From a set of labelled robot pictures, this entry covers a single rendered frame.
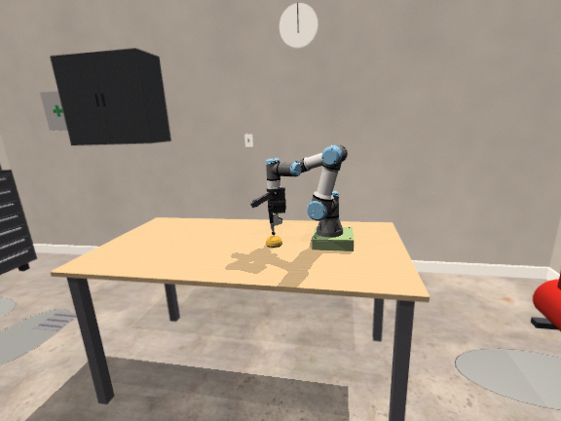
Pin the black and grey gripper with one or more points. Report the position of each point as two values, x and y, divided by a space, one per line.
276 205

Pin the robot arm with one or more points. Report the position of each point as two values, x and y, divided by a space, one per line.
324 206

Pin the gold dome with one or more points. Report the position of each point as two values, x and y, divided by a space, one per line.
274 241

